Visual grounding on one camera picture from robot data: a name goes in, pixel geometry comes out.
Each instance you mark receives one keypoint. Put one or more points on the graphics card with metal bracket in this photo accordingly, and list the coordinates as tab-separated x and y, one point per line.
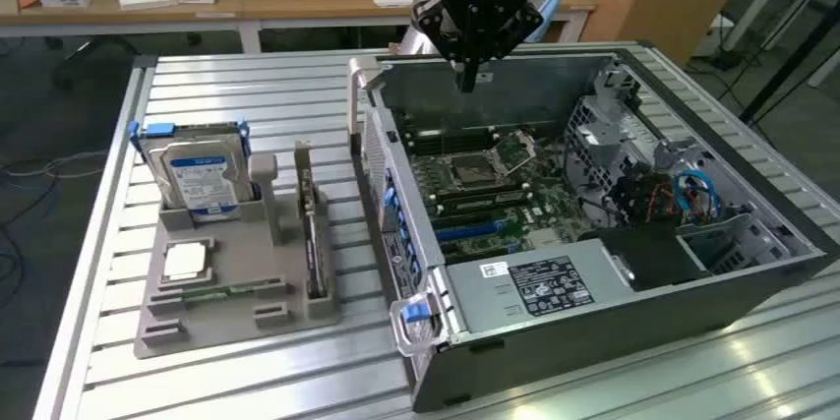
313	243

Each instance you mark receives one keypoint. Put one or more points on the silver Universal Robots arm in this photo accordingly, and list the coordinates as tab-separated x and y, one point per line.
552	7

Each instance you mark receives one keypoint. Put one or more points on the wooden desk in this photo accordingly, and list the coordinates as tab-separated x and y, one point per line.
295	2

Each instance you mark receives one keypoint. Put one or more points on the metal drive cage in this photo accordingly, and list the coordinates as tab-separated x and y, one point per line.
604	139

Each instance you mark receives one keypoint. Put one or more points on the metal socket cover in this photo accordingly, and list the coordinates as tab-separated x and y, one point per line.
515	154

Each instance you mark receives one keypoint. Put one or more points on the white bin with red dot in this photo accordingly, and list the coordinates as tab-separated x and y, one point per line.
713	36

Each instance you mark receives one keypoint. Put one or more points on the CPU socket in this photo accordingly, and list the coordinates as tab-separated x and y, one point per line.
472	171

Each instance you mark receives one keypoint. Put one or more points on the black installed RAM stick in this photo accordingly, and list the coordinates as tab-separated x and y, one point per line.
479	203

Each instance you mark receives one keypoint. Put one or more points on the green motherboard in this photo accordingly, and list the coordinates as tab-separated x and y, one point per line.
544	213

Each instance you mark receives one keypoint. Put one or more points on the blue expansion slot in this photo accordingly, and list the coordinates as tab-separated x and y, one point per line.
465	230

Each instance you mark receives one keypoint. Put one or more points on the hard disk in blue caddy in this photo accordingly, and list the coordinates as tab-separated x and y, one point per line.
196	184

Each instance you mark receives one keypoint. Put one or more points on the black office chair base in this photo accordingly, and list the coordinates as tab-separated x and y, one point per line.
92	58

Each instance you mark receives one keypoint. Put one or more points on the metal disk bay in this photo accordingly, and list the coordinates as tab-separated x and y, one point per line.
728	243

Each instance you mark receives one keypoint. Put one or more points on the grey parts rack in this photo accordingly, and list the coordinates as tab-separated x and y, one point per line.
263	262

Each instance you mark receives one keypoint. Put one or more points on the grey power supply unit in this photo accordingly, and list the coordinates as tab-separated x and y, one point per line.
485	302

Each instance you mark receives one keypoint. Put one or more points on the silver CPU chip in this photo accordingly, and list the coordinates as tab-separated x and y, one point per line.
185	261

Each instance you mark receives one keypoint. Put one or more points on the black open PC case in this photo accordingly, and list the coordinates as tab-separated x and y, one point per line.
591	336

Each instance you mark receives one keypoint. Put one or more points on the green RAM stick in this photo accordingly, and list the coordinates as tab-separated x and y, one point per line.
209	290

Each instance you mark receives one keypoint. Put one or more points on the white desk frame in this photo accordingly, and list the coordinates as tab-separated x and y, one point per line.
813	7

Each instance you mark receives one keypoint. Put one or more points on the black air duct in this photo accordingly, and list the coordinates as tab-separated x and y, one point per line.
656	258

